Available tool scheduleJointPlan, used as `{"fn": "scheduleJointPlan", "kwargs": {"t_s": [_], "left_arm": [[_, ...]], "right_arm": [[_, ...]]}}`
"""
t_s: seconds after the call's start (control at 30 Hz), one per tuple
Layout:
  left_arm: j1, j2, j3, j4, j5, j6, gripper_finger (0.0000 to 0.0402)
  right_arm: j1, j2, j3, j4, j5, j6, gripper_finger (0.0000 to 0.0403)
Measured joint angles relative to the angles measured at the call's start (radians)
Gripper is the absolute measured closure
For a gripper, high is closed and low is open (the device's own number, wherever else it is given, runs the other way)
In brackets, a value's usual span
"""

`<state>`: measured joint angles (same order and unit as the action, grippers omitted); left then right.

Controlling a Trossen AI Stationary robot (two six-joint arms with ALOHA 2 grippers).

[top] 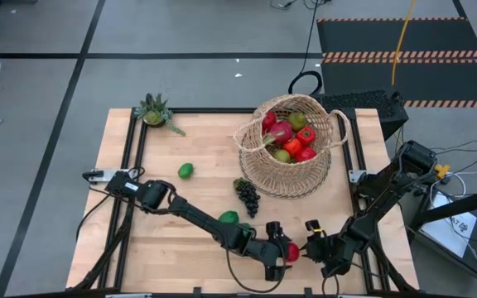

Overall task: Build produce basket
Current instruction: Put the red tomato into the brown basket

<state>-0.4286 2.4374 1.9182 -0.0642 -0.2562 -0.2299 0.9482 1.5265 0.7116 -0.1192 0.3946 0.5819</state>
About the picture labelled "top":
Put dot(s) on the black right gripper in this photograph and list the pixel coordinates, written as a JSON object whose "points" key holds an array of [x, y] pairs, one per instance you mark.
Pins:
{"points": [[325, 250]]}

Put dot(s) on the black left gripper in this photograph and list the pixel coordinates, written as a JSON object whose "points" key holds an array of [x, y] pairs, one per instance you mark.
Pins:
{"points": [[271, 252]]}

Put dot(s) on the round textured red fruit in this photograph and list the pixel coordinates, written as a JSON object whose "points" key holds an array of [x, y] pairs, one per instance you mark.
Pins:
{"points": [[293, 252]]}

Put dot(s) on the black grape bunch with leaves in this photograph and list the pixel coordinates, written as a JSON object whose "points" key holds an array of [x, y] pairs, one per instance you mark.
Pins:
{"points": [[249, 198]]}

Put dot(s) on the shiny red apple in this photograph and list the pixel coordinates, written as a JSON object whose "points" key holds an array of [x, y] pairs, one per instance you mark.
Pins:
{"points": [[305, 154]]}

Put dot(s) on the small yellow-green pear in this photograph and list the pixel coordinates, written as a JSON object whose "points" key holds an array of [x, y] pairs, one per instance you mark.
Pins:
{"points": [[282, 156]]}

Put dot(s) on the orange-red tomato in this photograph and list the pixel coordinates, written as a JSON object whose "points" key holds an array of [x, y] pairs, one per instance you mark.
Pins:
{"points": [[292, 147]]}

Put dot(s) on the red bell pepper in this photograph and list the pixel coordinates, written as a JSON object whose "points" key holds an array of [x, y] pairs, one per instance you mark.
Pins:
{"points": [[306, 136]]}

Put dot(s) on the small green lime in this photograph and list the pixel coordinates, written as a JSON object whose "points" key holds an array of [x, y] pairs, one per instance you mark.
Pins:
{"points": [[186, 170]]}

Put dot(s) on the dark red apple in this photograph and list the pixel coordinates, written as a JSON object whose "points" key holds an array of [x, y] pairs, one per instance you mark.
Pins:
{"points": [[268, 121]]}

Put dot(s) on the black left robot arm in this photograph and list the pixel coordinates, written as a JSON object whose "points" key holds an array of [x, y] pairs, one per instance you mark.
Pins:
{"points": [[197, 215]]}

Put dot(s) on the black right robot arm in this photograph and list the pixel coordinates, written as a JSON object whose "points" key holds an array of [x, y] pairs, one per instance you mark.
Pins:
{"points": [[391, 186]]}

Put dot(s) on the yellow gripper tag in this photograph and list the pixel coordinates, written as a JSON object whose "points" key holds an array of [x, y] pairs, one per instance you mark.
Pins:
{"points": [[315, 230]]}

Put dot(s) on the white paper sheet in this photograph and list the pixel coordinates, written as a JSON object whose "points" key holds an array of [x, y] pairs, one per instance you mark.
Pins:
{"points": [[458, 225]]}

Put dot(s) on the black perforated computer case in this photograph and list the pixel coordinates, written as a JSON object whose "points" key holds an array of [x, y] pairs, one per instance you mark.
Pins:
{"points": [[362, 105]]}

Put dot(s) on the yellow connector plug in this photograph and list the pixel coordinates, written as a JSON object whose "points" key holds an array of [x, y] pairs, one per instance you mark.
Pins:
{"points": [[441, 169]]}

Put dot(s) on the black side desk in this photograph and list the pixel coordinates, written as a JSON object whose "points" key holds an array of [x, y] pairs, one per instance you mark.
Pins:
{"points": [[462, 205]]}

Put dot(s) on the potted succulent plant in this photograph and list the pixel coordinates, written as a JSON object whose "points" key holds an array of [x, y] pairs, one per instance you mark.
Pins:
{"points": [[154, 116]]}

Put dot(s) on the black hazard-striped floor mat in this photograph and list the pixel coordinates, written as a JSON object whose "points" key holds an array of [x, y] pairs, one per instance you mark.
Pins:
{"points": [[408, 37]]}

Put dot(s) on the black aluminium table frame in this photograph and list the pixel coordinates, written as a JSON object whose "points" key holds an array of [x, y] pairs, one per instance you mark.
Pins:
{"points": [[205, 110]]}

